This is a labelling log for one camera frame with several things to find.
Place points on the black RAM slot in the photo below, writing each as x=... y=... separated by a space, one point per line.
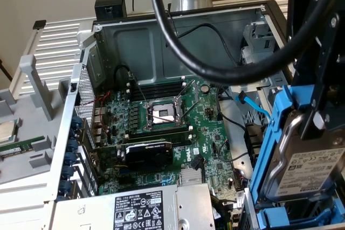
x=159 y=86
x=159 y=133
x=178 y=140
x=159 y=92

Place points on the silver CPU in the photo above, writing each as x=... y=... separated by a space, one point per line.
x=6 y=130

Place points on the black graphics card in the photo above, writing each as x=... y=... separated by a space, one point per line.
x=148 y=157

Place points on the blue slot retention clip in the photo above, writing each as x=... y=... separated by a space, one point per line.
x=70 y=159
x=72 y=133
x=71 y=145
x=68 y=173
x=76 y=121
x=65 y=187

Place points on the green motherboard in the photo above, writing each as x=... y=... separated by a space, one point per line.
x=205 y=133

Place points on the hard disk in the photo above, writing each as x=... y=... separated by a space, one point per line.
x=310 y=165

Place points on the open grey PC case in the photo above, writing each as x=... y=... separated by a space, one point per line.
x=134 y=57

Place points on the metal socket cover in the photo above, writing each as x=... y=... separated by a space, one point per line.
x=194 y=90

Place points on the black plastic box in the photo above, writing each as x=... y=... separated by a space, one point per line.
x=110 y=5

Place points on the green RAM stick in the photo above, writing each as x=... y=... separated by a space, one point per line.
x=19 y=146

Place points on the grey parts rack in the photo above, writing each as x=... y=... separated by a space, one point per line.
x=32 y=133

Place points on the blue plastic disk carrier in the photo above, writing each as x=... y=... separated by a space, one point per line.
x=276 y=215

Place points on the round coin battery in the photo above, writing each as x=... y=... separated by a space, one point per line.
x=205 y=88

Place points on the black plastic air duct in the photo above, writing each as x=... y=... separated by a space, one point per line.
x=252 y=138

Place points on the thin metal locking lever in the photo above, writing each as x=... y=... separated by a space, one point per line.
x=190 y=110
x=138 y=90

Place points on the CPU socket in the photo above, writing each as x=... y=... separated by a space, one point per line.
x=161 y=112

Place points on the silver finned heatsink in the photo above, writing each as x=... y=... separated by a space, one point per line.
x=190 y=177

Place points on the silver power supply unit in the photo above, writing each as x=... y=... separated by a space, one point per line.
x=140 y=208

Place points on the dark slanted rod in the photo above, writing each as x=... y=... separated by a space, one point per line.
x=5 y=71

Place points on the black angled connector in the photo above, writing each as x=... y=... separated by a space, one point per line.
x=197 y=162

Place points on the silver metal drive cage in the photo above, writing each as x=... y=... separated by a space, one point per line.
x=264 y=44

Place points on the grey metal disk bay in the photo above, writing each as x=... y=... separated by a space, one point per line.
x=249 y=214

